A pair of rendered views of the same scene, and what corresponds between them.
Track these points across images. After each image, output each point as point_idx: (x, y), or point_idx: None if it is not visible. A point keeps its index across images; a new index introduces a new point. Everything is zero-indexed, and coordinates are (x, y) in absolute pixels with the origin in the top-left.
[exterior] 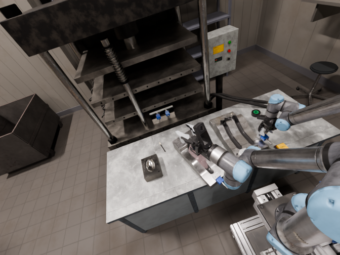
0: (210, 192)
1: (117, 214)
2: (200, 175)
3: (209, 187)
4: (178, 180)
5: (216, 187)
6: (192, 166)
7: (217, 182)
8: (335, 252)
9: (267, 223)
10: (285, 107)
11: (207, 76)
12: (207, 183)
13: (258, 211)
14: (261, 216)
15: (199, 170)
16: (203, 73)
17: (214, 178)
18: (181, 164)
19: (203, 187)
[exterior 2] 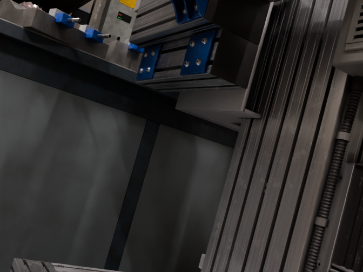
0: (0, 142)
1: None
2: (17, 13)
3: (8, 107)
4: None
5: (28, 132)
6: (1, 13)
7: (56, 21)
8: (281, 2)
9: (156, 9)
10: None
11: (99, 8)
12: (28, 14)
13: (140, 25)
14: (146, 18)
15: (18, 7)
16: (94, 2)
17: (52, 12)
18: None
19: (8, 32)
